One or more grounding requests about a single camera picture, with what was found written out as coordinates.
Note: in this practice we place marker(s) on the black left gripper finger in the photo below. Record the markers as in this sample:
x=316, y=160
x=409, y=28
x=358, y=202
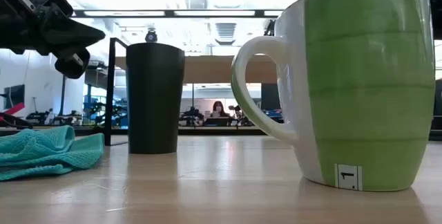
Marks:
x=76, y=35
x=73, y=64

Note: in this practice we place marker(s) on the tall black cup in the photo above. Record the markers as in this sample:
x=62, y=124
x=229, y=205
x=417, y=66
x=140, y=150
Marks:
x=154, y=99

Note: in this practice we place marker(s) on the green and white mug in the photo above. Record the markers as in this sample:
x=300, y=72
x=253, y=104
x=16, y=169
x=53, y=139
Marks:
x=366, y=89

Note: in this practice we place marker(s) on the teal microfibre cloth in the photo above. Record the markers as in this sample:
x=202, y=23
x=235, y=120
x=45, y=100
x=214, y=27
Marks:
x=45, y=153

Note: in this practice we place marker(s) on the person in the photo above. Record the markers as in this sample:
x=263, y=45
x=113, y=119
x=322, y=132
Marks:
x=218, y=109

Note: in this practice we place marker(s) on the black laptop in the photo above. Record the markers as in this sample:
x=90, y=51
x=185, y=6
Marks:
x=217, y=121

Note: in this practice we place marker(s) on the black wall monitor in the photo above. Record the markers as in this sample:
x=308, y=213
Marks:
x=14, y=96

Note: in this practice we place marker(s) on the black aluminium table frame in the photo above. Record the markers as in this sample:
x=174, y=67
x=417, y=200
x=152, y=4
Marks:
x=214, y=131

